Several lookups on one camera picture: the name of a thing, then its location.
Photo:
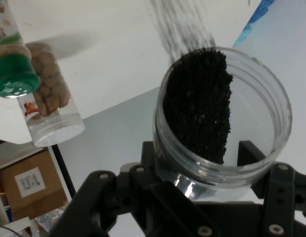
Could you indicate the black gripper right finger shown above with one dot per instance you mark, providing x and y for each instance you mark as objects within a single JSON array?
[{"x": 281, "y": 197}]

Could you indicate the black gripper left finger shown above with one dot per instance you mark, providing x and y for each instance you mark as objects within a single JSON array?
[{"x": 133, "y": 197}]

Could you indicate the clear jar with black seeds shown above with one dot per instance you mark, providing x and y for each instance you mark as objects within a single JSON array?
[{"x": 197, "y": 103}]

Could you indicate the clear plastic bag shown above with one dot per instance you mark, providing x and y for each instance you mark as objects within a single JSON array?
[{"x": 50, "y": 219}]

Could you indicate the brown cardboard box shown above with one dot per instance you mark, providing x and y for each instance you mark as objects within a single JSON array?
[{"x": 44, "y": 197}]

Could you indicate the nut jar with white lid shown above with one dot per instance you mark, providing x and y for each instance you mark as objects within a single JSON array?
[{"x": 51, "y": 81}]

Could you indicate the light blue foam mat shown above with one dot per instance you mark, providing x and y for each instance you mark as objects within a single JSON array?
[{"x": 244, "y": 34}]

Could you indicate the spice bottle with green cap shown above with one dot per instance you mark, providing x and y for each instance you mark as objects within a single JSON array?
[{"x": 14, "y": 74}]

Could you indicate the dark blue foam mat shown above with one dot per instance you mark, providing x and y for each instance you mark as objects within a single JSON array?
[{"x": 262, "y": 11}]

